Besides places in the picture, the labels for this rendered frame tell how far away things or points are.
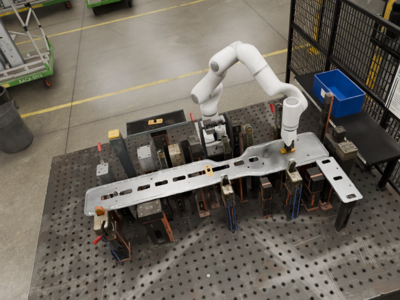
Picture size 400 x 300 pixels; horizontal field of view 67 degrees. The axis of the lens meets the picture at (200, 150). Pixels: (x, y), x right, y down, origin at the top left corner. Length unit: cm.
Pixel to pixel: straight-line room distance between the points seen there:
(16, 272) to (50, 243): 101
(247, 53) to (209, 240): 103
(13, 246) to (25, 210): 39
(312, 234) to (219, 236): 52
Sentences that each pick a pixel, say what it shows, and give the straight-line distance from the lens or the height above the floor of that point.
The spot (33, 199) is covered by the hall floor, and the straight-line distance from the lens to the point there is 357.
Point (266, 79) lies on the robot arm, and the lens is 155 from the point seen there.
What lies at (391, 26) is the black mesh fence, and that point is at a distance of 183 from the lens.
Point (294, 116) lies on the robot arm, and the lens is 158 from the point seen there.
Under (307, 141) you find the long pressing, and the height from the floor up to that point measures 100.
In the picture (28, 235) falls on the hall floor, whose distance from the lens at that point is 330.
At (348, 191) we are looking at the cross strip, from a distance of 166.
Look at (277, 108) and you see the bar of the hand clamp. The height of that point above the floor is 120.
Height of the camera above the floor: 228
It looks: 44 degrees down
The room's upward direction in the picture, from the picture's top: 11 degrees counter-clockwise
